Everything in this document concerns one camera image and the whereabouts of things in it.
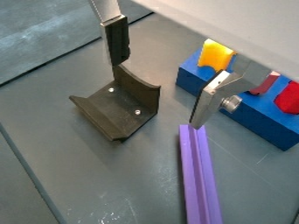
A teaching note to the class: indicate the red pentagon block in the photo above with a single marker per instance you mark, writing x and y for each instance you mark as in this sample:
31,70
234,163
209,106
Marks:
288,100

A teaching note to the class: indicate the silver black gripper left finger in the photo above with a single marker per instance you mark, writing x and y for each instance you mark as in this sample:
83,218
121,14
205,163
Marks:
114,26

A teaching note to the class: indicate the yellow arch block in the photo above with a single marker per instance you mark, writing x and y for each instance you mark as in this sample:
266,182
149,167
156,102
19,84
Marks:
216,55

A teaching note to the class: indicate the tall red hexagonal prism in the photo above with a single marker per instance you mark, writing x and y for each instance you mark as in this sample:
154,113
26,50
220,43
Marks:
266,84

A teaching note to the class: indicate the purple star prism rod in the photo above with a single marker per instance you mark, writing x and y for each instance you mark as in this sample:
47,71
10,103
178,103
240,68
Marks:
201,192

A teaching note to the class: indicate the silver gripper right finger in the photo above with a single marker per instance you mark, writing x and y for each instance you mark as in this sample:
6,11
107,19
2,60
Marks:
221,93

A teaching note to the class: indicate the blue shape sorter base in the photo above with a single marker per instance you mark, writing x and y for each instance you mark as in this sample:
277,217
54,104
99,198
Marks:
258,113

